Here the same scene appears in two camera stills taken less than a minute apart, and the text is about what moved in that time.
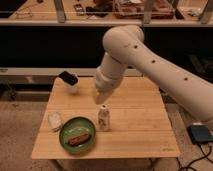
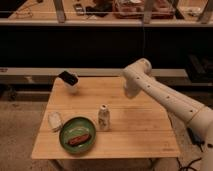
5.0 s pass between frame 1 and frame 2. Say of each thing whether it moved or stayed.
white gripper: moved
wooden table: stayed
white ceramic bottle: stayed
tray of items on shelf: stayed
